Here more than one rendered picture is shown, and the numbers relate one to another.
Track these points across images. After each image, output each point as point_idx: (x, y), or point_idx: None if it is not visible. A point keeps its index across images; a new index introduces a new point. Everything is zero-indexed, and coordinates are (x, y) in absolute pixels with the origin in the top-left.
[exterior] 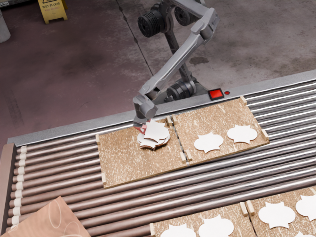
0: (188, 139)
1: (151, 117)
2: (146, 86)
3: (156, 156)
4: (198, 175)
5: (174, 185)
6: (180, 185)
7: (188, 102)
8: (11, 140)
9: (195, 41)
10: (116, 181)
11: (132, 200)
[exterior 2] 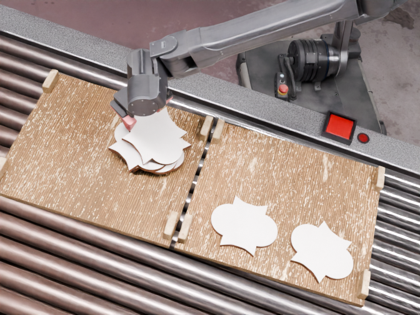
0: (213, 192)
1: (142, 115)
2: (169, 42)
3: (126, 188)
4: (174, 282)
5: (116, 269)
6: (127, 278)
7: (274, 110)
8: None
9: (336, 7)
10: (17, 190)
11: (19, 249)
